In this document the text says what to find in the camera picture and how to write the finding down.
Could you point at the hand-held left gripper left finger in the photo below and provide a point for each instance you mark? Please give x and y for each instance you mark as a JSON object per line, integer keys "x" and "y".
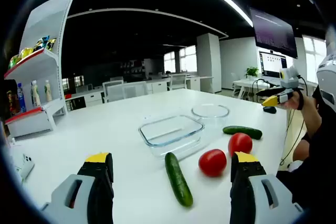
{"x": 65, "y": 200}

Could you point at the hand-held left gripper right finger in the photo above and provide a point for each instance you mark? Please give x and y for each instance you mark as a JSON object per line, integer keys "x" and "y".
{"x": 275, "y": 203}

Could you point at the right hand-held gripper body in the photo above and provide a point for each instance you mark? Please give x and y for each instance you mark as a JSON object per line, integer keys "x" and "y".
{"x": 290, "y": 77}

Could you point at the long green cucumber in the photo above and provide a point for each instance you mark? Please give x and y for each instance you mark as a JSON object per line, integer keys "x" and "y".
{"x": 242, "y": 131}
{"x": 178, "y": 179}

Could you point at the red tomato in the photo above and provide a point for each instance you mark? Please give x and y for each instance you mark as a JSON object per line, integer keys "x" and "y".
{"x": 212, "y": 162}
{"x": 240, "y": 142}

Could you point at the round glass storage container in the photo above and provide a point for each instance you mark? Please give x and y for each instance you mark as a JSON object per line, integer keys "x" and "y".
{"x": 197, "y": 115}

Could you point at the rectangular glass storage container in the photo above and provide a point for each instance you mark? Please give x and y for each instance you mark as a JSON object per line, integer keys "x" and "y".
{"x": 157, "y": 144}

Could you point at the person's right hand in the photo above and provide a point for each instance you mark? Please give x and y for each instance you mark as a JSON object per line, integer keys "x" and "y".
{"x": 293, "y": 103}

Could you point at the small black object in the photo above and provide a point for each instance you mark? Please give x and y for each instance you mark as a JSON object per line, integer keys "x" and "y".
{"x": 270, "y": 110}

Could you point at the desktop monitor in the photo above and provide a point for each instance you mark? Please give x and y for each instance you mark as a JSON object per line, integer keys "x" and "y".
{"x": 273, "y": 65}

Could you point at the white office desk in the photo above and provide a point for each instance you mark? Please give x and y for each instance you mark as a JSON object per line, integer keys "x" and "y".
{"x": 246, "y": 83}

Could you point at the green potted plant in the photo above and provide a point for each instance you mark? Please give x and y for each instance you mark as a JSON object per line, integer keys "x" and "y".
{"x": 252, "y": 73}

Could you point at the white chest-worn device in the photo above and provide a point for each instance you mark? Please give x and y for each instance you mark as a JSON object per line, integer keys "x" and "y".
{"x": 325, "y": 77}

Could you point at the white shoe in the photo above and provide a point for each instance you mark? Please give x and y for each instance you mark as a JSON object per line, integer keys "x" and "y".
{"x": 294, "y": 165}

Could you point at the hanging dark screen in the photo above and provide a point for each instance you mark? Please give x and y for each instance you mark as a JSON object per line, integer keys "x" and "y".
{"x": 274, "y": 32}

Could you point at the white smartphone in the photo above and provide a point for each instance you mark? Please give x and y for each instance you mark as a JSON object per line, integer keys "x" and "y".
{"x": 25, "y": 166}

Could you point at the person's body in black clothing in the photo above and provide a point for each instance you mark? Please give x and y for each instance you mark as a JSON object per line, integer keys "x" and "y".
{"x": 320, "y": 169}

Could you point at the person's knee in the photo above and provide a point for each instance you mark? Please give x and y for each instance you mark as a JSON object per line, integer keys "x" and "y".
{"x": 302, "y": 150}

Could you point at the white table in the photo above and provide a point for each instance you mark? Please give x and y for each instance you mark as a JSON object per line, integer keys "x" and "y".
{"x": 105, "y": 134}

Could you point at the white mesh chair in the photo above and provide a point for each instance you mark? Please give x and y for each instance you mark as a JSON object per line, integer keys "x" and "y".
{"x": 178, "y": 81}
{"x": 126, "y": 90}

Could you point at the white drink bottle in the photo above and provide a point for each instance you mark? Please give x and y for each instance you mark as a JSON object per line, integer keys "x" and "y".
{"x": 48, "y": 91}
{"x": 36, "y": 94}

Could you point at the dark snack canister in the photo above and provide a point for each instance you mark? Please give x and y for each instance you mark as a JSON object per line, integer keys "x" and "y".
{"x": 12, "y": 103}

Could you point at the blue-labelled drink bottle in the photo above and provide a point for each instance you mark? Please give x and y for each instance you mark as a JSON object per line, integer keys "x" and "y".
{"x": 21, "y": 98}

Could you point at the row of snack packets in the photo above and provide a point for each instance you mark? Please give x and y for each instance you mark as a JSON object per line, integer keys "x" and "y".
{"x": 29, "y": 51}

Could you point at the white display shelf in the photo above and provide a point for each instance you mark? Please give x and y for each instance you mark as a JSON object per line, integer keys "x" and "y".
{"x": 47, "y": 24}

